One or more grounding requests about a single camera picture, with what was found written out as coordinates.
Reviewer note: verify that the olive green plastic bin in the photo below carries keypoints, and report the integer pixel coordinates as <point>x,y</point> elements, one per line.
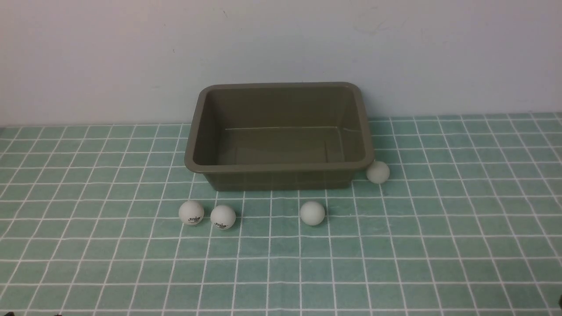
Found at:
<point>279,136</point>

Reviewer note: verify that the white ball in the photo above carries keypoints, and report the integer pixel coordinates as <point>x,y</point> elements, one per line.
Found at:
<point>191,213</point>
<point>312,213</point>
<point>378,172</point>
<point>223,217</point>

